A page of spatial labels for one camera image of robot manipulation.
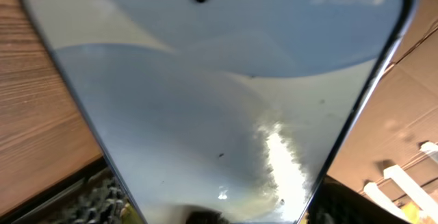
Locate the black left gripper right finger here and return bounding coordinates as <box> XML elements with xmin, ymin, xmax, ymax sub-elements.
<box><xmin>305</xmin><ymin>175</ymin><xmax>407</xmax><ymax>224</ymax></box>

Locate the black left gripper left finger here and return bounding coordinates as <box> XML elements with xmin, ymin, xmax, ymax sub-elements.
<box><xmin>6</xmin><ymin>157</ymin><xmax>144</xmax><ymax>224</ymax></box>

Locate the Galaxy S24+ smartphone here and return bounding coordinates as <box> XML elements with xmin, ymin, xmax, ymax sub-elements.
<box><xmin>20</xmin><ymin>0</ymin><xmax>417</xmax><ymax>223</ymax></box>

